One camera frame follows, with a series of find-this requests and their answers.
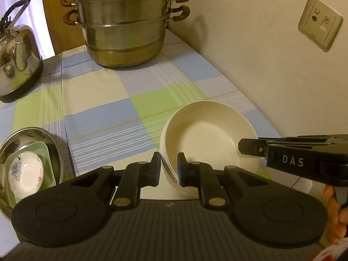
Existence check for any person's right hand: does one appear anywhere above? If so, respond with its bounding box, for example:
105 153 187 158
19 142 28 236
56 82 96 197
323 184 348 247

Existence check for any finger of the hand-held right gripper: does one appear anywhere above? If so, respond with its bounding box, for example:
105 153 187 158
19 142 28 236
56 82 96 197
258 136 290 143
238 138 269 158

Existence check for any stainless steel kettle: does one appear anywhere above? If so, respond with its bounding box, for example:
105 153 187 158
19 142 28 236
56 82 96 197
0 0 44 104

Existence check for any small white floral dish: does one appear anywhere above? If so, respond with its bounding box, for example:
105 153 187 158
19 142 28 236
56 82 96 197
8 152 44 199

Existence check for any large stainless steel plate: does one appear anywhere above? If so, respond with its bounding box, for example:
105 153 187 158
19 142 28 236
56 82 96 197
0 126 64 222

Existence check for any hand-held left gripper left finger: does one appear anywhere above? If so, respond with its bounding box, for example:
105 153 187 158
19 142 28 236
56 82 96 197
73 152 162 213

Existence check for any plaid tablecloth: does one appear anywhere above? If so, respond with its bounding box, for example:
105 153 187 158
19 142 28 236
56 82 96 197
0 28 312 223

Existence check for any cream plastic bowl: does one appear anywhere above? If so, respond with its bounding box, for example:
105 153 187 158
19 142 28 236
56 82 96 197
160 100 260 199

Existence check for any red white packet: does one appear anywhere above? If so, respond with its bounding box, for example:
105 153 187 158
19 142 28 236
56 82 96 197
313 243 343 261

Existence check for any green square plate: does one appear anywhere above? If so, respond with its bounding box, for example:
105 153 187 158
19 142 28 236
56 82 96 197
5 141 57 207

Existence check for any brown wooden panel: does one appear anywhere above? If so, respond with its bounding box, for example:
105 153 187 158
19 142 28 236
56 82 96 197
40 0 88 55

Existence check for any beige wall socket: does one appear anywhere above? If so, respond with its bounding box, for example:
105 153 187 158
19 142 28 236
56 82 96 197
298 0 343 52

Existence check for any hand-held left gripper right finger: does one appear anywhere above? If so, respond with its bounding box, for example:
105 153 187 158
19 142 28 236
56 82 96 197
177 152 269 212

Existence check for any stainless steel steamer pot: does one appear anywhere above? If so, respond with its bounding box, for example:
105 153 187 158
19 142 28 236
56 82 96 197
60 0 195 69

